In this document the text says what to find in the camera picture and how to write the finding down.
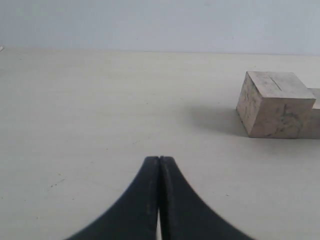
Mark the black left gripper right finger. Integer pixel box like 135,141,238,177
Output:
158,156,252,240

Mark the second largest wooden cube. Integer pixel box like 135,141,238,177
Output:
299,88,320,140

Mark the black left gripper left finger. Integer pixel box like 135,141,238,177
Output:
69,156,160,240

